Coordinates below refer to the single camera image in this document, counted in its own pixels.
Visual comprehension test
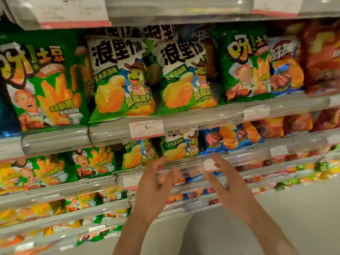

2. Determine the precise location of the person's left hand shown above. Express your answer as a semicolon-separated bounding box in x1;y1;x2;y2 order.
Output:
132;156;184;224

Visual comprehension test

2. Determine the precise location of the person's right hand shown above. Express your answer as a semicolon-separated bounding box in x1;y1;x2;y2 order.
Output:
203;152;257;221

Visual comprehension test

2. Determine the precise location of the person's left forearm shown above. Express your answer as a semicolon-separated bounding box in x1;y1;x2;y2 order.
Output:
113;216;160;255

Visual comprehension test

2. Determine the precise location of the person's right forearm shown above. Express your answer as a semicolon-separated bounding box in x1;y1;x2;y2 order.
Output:
232;202;301;255

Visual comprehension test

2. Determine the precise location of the small white green frog bag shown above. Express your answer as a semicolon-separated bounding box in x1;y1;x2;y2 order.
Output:
160;131;200;162

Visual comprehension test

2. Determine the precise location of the small blue frog chips bag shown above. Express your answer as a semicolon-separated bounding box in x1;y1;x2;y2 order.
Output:
121;139;160;170

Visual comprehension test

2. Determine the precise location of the small orange chips bag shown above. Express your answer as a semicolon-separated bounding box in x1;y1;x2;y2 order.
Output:
252;117;285;139

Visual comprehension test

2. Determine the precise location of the small green fries snack bag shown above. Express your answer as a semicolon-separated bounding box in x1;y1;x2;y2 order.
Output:
72;145;118;180
26;153;79;188

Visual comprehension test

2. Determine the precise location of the row of small fries packets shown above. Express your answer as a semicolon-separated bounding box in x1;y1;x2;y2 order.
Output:
64;186;128;213

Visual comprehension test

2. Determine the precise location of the row of mixed colourful packets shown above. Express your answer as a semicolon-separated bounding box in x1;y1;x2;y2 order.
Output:
234;144;340;192

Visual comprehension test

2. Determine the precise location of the white green frog chips bag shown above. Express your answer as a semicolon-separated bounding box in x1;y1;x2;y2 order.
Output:
87;35;158;123
156;40;219;115

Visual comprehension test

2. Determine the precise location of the small red chips bag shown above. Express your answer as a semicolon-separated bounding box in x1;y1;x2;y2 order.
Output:
283;113;314;134
312;108;340;132

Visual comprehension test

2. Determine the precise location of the large green fries snack bag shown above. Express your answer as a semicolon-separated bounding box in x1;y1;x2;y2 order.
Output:
211;25;276;105
0;30;90;134

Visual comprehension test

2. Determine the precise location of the blue orange chips bag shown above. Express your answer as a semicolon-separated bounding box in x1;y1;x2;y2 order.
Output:
177;24;221;84

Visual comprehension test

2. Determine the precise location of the blue chips snack bag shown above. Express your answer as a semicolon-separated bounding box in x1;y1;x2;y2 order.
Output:
268;36;305;96

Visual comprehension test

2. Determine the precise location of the row of yellow orange packets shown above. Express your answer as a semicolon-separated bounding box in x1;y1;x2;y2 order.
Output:
0;200;67;228

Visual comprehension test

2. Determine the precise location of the yellow green fries snack bag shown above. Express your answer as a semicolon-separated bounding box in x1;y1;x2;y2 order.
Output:
0;159;36;195

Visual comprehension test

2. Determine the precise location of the large red chips bag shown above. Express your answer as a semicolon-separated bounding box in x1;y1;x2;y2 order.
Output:
301;19;340;95

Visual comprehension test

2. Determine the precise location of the dark blue snack bag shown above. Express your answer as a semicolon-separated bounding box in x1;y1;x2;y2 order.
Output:
0;82;22;139

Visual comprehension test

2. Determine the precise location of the large white red price tag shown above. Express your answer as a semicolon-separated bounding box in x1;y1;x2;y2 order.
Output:
5;0;111;30

